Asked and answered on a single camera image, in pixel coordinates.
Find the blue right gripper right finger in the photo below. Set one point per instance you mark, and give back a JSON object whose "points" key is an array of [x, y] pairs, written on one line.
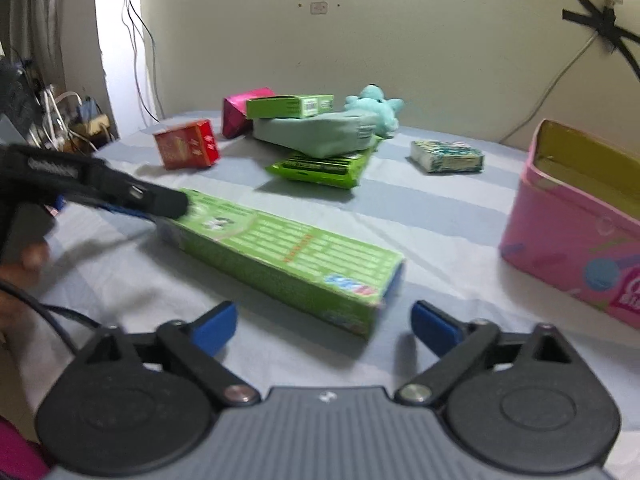
{"points": [[436, 329]]}

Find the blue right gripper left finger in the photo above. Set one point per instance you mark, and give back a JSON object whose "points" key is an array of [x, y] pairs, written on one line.
{"points": [[214, 329]]}

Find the long green box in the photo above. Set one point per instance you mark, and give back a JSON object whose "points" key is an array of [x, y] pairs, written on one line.
{"points": [[332, 277]]}

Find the red cigarette box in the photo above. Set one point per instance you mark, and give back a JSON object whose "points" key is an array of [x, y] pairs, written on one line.
{"points": [[188, 146]]}

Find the patterned tissue pack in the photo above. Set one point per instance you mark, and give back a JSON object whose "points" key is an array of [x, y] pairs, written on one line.
{"points": [[439, 157]]}

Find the green wet wipes pack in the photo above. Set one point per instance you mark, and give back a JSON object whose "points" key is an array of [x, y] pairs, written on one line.
{"points": [[342, 171]]}

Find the magenta wallet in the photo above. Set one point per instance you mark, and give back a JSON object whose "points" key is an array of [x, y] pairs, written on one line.
{"points": [[234, 119]]}

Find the mint green pencil pouch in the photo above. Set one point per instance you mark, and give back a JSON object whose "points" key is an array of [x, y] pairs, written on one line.
{"points": [[322, 136]]}

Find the small green box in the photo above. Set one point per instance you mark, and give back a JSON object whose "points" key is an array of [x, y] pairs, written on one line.
{"points": [[298, 107]]}

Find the teal plush toy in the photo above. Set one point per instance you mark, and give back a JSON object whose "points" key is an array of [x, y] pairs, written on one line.
{"points": [[372, 99]]}

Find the person's left hand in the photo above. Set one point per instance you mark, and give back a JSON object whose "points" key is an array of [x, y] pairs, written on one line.
{"points": [[23, 274]]}

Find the striped blue white bedsheet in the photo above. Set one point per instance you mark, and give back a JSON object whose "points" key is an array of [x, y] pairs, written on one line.
{"points": [[319, 333]]}

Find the pink macaron biscuit tin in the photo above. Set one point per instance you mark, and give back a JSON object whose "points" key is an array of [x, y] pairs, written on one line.
{"points": [[574, 223]]}

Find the black tape cross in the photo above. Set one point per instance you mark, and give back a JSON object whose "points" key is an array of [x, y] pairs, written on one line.
{"points": [[603, 23]]}

